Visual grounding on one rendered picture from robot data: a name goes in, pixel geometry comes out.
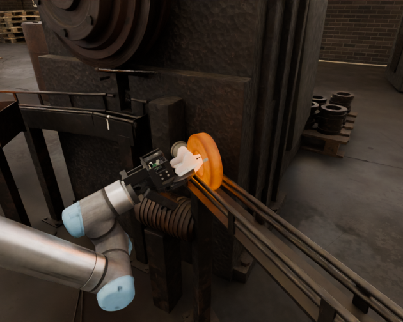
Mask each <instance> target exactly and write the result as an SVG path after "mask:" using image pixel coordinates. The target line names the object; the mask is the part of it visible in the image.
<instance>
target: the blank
mask: <svg viewBox="0 0 403 322"><path fill-rule="evenodd" d="M187 149H188V151H189V152H191V153H192V154H193V155H200V156H201V159H202V161H203V163H202V165H201V167H200V168H199V169H198V170H197V171H196V173H195V174H196V175H197V176H199V177H200V178H201V179H202V180H203V181H204V182H205V183H206V184H207V185H208V186H209V187H211V188H212V189H213V190H216V189H218V188H219V187H220V185H221V182H222V179H223V166H222V161H221V156H220V154H219V150H218V148H217V146H216V143H215V142H214V140H213V138H212V137H211V136H210V135H209V134H206V133H199V134H193V135H191V136H190V138H189V140H188V142H187Z"/></svg>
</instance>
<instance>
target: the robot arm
mask: <svg viewBox="0 0 403 322"><path fill-rule="evenodd" d="M154 152H155V153H154ZM152 153H154V154H153V155H150V154H152ZM148 155H150V156H149V157H146V156H148ZM140 159H141V161H140V162H141V164H142V165H140V166H138V167H136V168H135V169H133V170H131V171H129V172H125V170H123V171H121V172H120V175H121V177H122V181H121V180H118V181H116V182H114V183H112V184H110V185H108V186H106V187H104V188H103V189H101V190H99V191H97V192H95V193H93V194H91V195H89V196H88V197H85V198H84V199H81V200H80V201H77V202H76V203H74V204H73V205H71V206H69V207H68V208H66V209H64V210H63V212H62V220H63V223H64V225H65V227H66V229H67V231H68V232H69V233H70V234H71V235H72V236H73V237H74V238H79V237H81V236H84V235H86V236H87V237H88V238H89V239H90V240H91V241H92V242H93V244H94V245H95V251H96V252H95V251H93V250H90V249H87V248H84V247H82V246H79V245H76V244H74V243H71V242H69V241H66V240H63V239H61V238H58V237H56V236H53V235H51V234H47V233H45V232H42V231H39V230H37V229H34V228H32V227H29V226H26V225H24V224H21V223H18V222H16V221H14V220H10V219H8V218H5V217H2V216H0V267H1V268H6V269H9V270H13V271H15V272H19V273H24V274H26V275H30V276H34V277H38V278H41V279H45V280H49V281H51V282H55V283H58V284H62V285H66V286H70V287H72V288H76V289H81V290H83V291H87V292H90V293H94V294H96V295H97V300H98V304H99V306H100V307H101V308H102V309H103V310H105V311H118V310H120V309H123V308H125V307H126V306H128V304H130V303H131V301H133V299H134V295H135V289H134V277H133V276H132V268H131V264H130V256H129V255H130V253H131V250H132V242H131V241H130V238H129V236H128V234H127V233H126V232H125V231H124V230H123V228H122V227H121V225H120V224H119V223H118V221H117V220H116V218H115V217H117V216H119V215H121V214H122V213H125V212H126V211H128V210H130V209H131V208H133V207H134V204H135V205H137V204H139V203H140V200H139V198H138V195H140V194H142V195H143V197H145V198H147V199H149V200H151V201H153V202H156V203H158V204H160V205H162V206H164V207H165V208H167V209H171V210H173V211H175V209H176V208H177V207H178V205H179V202H178V201H177V198H176V197H175V196H174V195H172V194H170V193H167V191H169V190H174V189H175V188H177V187H179V186H181V185H183V184H185V183H186V182H187V181H189V180H190V179H191V178H192V177H193V176H194V175H195V173H196V171H197V170H198V169H199V168H200V167H201V165H202V163H203V161H202V158H201V156H200V155H193V154H192V153H191V152H189V151H188V149H187V148H186V147H185V146H181V147H179V149H178V153H177V157H176V158H174V159H172V160H171V161H170V162H169V161H168V160H166V158H165V157H164V154H163V152H162V151H161V150H160V151H159V148H157V149H155V150H153V151H151V152H150V153H148V154H146V155H144V156H142V157H140ZM174 172H176V173H177V175H174Z"/></svg>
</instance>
